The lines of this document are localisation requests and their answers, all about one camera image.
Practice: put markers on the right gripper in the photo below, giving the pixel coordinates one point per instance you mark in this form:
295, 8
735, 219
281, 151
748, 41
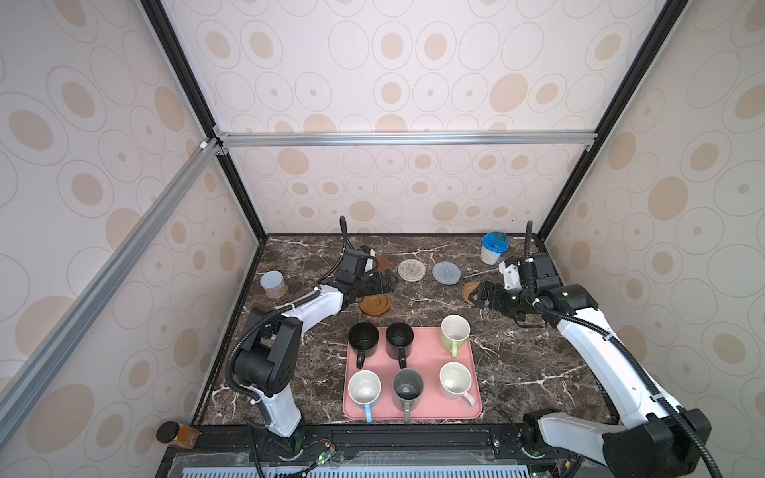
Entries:
485, 287

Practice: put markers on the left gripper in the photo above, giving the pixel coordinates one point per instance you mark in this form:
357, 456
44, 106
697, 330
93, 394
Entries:
378, 288

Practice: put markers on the dark wooden coaster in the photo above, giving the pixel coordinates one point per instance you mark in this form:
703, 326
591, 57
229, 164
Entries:
383, 264

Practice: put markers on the rattan coaster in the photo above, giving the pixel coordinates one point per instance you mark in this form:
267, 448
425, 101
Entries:
467, 290

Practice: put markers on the white woven coaster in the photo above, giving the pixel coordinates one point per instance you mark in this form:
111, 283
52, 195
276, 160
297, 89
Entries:
412, 270

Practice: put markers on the blue-grey woven coaster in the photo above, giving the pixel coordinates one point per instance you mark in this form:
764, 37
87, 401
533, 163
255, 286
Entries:
446, 273

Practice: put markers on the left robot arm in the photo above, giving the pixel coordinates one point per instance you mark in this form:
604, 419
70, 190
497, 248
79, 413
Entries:
263, 362

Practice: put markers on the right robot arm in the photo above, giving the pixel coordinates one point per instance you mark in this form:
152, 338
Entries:
655, 436

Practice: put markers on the white cup blue lid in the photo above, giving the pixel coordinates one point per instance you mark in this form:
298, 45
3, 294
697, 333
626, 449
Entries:
493, 246

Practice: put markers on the green mug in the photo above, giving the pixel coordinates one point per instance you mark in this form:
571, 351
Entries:
454, 333

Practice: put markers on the black mug middle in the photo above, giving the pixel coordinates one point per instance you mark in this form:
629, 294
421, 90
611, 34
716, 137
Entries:
399, 340

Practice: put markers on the black mug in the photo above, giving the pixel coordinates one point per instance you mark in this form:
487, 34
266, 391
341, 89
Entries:
399, 340
363, 339

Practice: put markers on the black mug left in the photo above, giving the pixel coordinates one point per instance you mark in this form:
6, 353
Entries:
363, 339

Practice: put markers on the pink tray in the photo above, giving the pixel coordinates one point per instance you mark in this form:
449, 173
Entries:
427, 358

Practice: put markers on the grey mug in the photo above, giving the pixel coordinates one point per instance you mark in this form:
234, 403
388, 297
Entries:
408, 387

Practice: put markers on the horizontal aluminium bar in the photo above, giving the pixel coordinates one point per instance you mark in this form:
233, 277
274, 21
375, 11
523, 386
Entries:
370, 139

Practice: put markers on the brown jar black lid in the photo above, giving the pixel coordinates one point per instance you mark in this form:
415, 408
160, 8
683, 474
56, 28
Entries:
177, 435

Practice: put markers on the diagonal aluminium bar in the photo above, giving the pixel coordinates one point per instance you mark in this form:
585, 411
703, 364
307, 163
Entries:
38, 372

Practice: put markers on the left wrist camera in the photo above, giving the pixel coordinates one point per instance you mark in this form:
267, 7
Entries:
372, 261

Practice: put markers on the white mug pink handle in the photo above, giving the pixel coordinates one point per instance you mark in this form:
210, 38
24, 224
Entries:
455, 383

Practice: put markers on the white mug blue handle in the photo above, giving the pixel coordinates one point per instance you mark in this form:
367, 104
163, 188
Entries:
364, 389

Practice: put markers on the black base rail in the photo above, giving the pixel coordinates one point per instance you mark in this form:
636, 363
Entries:
431, 450

